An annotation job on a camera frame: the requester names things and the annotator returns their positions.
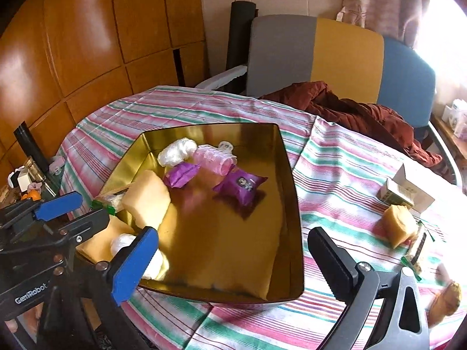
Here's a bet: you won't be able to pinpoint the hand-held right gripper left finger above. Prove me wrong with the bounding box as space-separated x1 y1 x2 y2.
38 226 160 350

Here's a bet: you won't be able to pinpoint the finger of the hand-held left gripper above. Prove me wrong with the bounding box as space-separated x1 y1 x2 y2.
0 191 83 234
44 208 111 255

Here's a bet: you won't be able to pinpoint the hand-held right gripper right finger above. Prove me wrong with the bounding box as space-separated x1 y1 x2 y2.
307 227 431 350

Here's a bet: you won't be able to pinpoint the white plastic bag bundle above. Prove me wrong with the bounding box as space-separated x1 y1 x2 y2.
158 137 198 166
110 233 170 281

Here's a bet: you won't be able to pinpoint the yellow sponge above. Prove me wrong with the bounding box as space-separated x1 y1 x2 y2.
381 204 418 249
78 219 135 263
122 169 172 230

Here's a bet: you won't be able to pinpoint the gold tin box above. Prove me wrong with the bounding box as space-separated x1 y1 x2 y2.
75 123 305 305

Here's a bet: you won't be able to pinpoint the purple snack packet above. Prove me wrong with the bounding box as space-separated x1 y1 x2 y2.
212 169 267 207
163 163 201 189

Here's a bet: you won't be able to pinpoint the white card box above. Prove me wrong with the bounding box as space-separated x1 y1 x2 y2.
377 163 435 214

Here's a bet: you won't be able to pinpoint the pink hair roller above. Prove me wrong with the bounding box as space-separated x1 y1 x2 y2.
193 145 237 176

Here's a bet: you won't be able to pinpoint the person's left hand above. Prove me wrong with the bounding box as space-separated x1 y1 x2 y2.
4 301 42 336

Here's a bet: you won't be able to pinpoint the small white box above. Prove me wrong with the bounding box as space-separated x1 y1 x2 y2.
9 169 30 193

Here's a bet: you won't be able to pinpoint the black tube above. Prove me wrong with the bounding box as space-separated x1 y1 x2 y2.
14 120 59 195

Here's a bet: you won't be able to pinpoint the striped tablecloth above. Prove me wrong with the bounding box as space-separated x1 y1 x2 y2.
55 85 467 350

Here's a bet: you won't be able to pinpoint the maroon jacket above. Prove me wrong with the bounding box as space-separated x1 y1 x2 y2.
259 81 444 170

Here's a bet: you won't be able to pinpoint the wooden side desk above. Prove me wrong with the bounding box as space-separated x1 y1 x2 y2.
431 113 467 161

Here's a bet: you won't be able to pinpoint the wooden cabinet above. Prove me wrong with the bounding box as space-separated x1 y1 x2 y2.
0 0 207 161

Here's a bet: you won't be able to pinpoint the white boxes on desk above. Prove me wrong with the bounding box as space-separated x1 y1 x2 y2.
441 100 467 135

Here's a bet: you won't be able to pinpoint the grey yellow blue chair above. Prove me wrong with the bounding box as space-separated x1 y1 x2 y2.
195 15 467 190

